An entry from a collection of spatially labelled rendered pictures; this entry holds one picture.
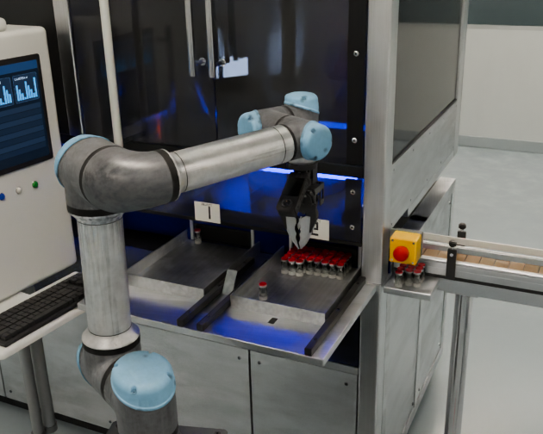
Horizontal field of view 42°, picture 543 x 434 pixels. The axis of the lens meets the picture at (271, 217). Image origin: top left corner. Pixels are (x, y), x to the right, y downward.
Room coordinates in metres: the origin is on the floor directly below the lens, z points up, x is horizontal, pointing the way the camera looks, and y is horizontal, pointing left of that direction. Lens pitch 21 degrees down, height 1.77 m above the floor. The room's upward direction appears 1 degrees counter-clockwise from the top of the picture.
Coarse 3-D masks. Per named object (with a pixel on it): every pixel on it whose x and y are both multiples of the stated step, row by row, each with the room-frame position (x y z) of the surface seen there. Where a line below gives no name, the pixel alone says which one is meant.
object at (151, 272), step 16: (176, 240) 2.02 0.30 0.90; (192, 240) 2.07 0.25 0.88; (160, 256) 1.94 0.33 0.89; (176, 256) 1.95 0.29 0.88; (192, 256) 1.95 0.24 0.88; (208, 256) 1.95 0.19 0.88; (224, 256) 1.94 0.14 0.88; (240, 256) 1.94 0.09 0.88; (128, 272) 1.80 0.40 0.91; (144, 272) 1.84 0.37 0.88; (160, 272) 1.84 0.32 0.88; (176, 272) 1.84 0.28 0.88; (192, 272) 1.84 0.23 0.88; (208, 272) 1.83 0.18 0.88; (224, 272) 1.77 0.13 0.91; (160, 288) 1.72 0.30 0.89; (176, 288) 1.70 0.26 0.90; (192, 288) 1.68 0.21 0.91; (208, 288) 1.69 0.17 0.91
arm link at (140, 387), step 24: (120, 360) 1.17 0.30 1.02; (144, 360) 1.17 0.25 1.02; (120, 384) 1.10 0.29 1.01; (144, 384) 1.10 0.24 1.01; (168, 384) 1.12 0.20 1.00; (120, 408) 1.10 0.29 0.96; (144, 408) 1.09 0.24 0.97; (168, 408) 1.11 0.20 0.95; (120, 432) 1.11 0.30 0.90; (144, 432) 1.09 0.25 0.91; (168, 432) 1.11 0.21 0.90
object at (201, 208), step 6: (198, 204) 1.97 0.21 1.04; (204, 204) 1.96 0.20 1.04; (210, 204) 1.95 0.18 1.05; (216, 204) 1.94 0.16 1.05; (198, 210) 1.97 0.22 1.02; (204, 210) 1.96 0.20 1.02; (210, 210) 1.95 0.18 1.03; (216, 210) 1.94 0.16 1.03; (198, 216) 1.97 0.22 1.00; (204, 216) 1.96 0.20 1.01; (210, 216) 1.95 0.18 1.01; (216, 216) 1.94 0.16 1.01; (216, 222) 1.94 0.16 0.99
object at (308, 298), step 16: (272, 256) 1.86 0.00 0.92; (256, 272) 1.76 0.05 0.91; (272, 272) 1.82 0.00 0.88; (352, 272) 1.81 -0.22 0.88; (240, 288) 1.68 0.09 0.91; (256, 288) 1.73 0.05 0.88; (272, 288) 1.72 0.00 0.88; (288, 288) 1.72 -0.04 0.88; (304, 288) 1.72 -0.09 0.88; (320, 288) 1.72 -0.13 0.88; (336, 288) 1.71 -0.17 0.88; (240, 304) 1.62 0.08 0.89; (256, 304) 1.60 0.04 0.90; (272, 304) 1.58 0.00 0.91; (288, 304) 1.63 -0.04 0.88; (304, 304) 1.63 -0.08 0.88; (320, 304) 1.63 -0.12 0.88; (336, 304) 1.60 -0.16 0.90; (304, 320) 1.54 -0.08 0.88; (320, 320) 1.53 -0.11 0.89
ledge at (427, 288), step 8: (392, 280) 1.76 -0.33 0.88; (424, 280) 1.76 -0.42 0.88; (432, 280) 1.76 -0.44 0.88; (384, 288) 1.72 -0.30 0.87; (392, 288) 1.71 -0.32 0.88; (400, 288) 1.71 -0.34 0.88; (408, 288) 1.71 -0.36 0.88; (416, 288) 1.71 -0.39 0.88; (424, 288) 1.71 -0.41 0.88; (432, 288) 1.70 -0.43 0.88; (408, 296) 1.70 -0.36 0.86; (416, 296) 1.69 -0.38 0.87; (424, 296) 1.68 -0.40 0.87; (432, 296) 1.69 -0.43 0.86
